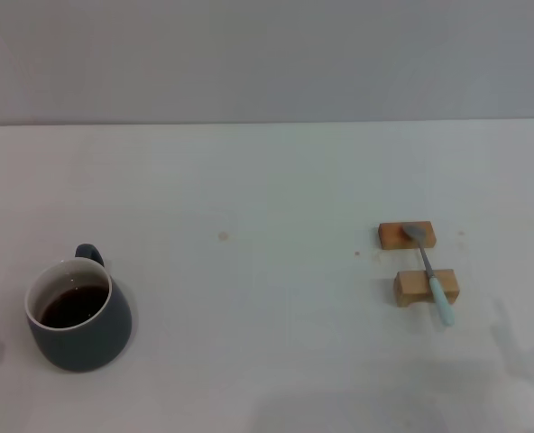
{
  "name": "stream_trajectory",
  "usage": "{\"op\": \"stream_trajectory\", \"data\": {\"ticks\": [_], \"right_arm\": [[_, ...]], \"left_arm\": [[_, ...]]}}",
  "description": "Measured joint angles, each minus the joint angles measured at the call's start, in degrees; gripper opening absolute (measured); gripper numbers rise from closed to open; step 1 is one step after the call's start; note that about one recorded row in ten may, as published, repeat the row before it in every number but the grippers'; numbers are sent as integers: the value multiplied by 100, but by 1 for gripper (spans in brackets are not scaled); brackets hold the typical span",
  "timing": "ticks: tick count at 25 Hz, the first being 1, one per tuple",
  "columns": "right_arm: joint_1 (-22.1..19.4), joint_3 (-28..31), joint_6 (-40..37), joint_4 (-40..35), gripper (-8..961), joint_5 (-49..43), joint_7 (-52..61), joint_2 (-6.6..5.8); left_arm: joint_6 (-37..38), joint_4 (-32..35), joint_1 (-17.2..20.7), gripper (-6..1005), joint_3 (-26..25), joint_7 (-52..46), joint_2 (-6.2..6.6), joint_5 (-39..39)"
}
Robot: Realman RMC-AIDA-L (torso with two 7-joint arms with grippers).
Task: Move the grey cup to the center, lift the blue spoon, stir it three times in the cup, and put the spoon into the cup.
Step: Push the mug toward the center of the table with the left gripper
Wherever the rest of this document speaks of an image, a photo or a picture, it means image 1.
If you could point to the dark grey ceramic cup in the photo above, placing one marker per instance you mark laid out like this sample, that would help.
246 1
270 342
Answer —
82 343

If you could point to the notched wooden block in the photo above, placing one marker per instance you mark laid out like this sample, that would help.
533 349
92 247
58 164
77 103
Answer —
411 286

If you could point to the flat wooden block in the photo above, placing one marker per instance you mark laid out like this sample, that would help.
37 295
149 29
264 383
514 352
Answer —
391 236

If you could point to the dark coffee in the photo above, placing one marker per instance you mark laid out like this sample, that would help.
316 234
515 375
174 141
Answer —
73 306

